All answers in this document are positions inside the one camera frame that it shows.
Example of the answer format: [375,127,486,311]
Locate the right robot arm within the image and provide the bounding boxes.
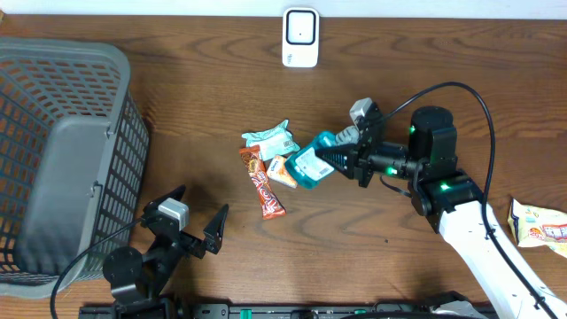
[315,105,566,318]

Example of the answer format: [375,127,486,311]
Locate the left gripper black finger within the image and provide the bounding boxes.
[203,204,229,246]
[145,184,186,212]

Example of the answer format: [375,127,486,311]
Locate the yellow snack package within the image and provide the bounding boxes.
[508,198,567,257]

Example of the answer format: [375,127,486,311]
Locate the red chocolate bar wrapper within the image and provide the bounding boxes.
[239,145,286,220]

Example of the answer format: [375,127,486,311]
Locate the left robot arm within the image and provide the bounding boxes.
[103,185,229,318]

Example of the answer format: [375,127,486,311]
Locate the orange tissue pack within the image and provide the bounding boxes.
[267,155,298,189]

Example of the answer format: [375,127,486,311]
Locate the grey plastic shopping basket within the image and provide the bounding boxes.
[1,37,150,299]

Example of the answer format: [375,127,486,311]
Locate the white barcode scanner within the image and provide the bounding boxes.
[282,7,320,68]

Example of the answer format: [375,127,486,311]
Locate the teal wet wipes pack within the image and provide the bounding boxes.
[241,120,300,161]

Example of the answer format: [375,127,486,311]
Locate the blue liquid bottle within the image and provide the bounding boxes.
[284,125,361,190]

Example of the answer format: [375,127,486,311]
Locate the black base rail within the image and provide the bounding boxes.
[78,300,495,319]

